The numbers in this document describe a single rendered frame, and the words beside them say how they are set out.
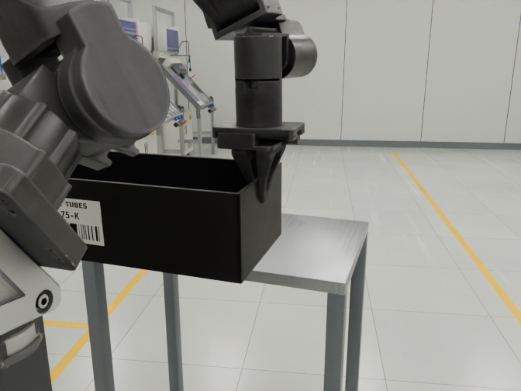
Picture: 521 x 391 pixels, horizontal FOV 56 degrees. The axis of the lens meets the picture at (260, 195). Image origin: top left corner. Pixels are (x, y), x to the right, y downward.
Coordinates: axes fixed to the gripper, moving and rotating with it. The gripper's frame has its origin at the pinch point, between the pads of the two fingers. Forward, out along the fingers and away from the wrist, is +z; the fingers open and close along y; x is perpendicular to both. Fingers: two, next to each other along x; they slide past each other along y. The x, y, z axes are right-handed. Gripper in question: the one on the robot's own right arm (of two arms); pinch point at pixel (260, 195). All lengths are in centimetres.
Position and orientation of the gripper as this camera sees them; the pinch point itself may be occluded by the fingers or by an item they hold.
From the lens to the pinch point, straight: 62.7
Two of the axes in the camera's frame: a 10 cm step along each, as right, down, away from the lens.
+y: -9.5, -0.7, 3.0
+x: -3.1, 2.7, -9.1
